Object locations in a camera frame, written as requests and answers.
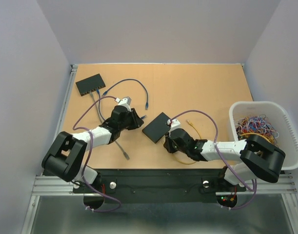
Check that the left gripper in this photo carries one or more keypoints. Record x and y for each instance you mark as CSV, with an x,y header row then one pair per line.
x,y
137,122

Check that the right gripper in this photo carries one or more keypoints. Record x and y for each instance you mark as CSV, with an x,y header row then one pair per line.
x,y
167,143

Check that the black network switch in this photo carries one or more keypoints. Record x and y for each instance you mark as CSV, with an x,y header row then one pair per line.
x,y
90,84
157,128

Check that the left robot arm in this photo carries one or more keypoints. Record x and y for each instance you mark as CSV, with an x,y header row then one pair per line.
x,y
65,155

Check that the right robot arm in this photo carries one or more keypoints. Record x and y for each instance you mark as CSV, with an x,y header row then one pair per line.
x,y
255,157

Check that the white plastic basket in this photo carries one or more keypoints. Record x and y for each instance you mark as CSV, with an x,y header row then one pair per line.
x,y
286,137

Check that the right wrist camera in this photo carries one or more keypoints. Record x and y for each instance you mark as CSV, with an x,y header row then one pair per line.
x,y
173,124

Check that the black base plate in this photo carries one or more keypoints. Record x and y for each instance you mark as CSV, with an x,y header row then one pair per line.
x,y
163,185

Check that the aluminium frame rail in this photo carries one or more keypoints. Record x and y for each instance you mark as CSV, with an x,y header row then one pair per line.
x,y
51,186

